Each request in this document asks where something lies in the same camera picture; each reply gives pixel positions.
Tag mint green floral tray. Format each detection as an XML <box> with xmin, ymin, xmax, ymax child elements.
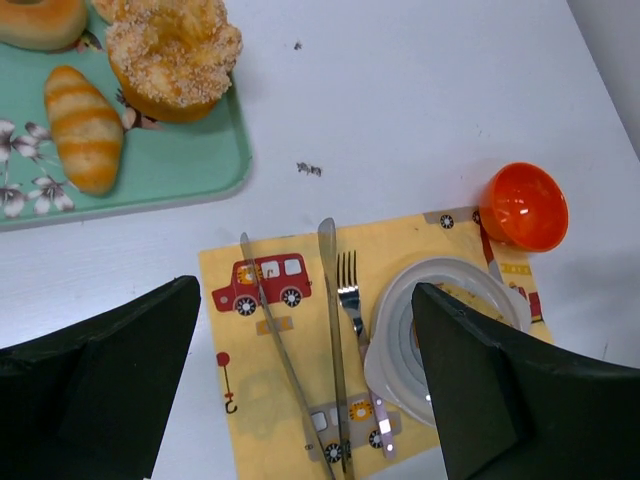
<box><xmin>1</xmin><ymin>26</ymin><xmax>252</xmax><ymax>231</ymax></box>

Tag fork with pink handle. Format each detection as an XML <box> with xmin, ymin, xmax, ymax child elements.
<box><xmin>336</xmin><ymin>250</ymin><xmax>396</xmax><ymax>460</ymax></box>

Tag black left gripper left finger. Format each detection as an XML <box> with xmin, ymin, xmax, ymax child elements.
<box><xmin>1</xmin><ymin>275</ymin><xmax>201</xmax><ymax>479</ymax></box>

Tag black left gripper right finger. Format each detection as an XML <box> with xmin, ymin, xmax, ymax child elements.
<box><xmin>412</xmin><ymin>283</ymin><xmax>639</xmax><ymax>479</ymax></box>

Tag orange bowl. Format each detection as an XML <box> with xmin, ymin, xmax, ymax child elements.
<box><xmin>478</xmin><ymin>162</ymin><xmax>569</xmax><ymax>253</ymax></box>

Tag sugar crusted bundt cake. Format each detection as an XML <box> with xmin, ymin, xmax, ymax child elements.
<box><xmin>106</xmin><ymin>1</ymin><xmax>243</xmax><ymax>124</ymax></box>

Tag striped bread roll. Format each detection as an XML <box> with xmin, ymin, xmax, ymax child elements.
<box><xmin>44</xmin><ymin>65</ymin><xmax>124</xmax><ymax>196</ymax></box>

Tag yellow car print placemat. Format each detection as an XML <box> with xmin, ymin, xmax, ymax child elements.
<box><xmin>199</xmin><ymin>207</ymin><xmax>551</xmax><ymax>479</ymax></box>

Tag orange round bun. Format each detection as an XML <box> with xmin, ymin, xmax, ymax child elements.
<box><xmin>91</xmin><ymin>0</ymin><xmax>128</xmax><ymax>25</ymax></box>

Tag toast slice bread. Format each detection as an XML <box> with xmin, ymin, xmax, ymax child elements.
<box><xmin>438</xmin><ymin>283</ymin><xmax>512</xmax><ymax>326</ymax></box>

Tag metal tongs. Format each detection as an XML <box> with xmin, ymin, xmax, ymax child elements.
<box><xmin>239</xmin><ymin>216</ymin><xmax>355</xmax><ymax>480</ymax></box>

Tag white plate with blue swirl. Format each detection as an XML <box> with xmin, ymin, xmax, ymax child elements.
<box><xmin>365</xmin><ymin>257</ymin><xmax>531</xmax><ymax>427</ymax></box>

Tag glazed ring donut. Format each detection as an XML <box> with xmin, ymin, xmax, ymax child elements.
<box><xmin>1</xmin><ymin>0</ymin><xmax>89</xmax><ymax>51</ymax></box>

